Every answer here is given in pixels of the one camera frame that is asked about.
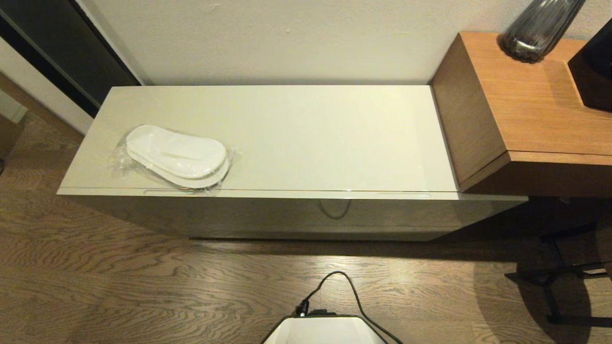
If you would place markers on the white slippers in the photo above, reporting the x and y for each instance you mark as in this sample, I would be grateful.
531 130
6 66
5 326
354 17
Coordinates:
177 155

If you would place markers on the white glossy drawer cabinet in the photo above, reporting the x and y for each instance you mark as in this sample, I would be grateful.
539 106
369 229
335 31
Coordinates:
311 138

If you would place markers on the brown wooden side cabinet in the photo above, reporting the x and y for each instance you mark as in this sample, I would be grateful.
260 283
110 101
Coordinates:
526 105

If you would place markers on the grey ribbed glass vase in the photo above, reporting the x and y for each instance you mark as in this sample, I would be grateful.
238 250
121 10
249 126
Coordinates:
540 28

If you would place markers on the dark door panel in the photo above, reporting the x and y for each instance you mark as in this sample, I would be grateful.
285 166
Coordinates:
57 43

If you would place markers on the black box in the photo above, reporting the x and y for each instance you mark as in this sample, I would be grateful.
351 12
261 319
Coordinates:
597 71

